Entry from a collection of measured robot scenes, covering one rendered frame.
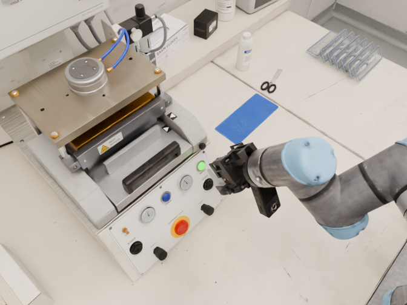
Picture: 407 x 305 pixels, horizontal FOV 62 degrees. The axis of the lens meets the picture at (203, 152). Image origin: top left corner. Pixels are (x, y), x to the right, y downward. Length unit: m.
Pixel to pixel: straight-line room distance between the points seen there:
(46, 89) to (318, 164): 0.55
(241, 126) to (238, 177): 0.44
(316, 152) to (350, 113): 0.74
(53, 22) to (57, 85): 0.13
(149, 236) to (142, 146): 0.22
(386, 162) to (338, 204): 0.09
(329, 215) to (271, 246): 0.36
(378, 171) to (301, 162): 0.12
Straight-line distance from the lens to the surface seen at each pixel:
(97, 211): 0.73
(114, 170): 0.77
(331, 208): 0.58
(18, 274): 0.89
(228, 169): 0.69
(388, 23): 3.07
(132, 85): 0.73
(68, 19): 0.83
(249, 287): 0.89
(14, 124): 1.00
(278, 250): 0.93
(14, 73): 1.27
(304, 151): 0.52
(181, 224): 0.87
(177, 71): 1.23
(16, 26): 0.79
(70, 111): 0.71
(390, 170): 0.57
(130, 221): 0.79
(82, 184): 0.74
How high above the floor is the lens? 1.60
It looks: 55 degrees down
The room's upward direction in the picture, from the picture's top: 2 degrees clockwise
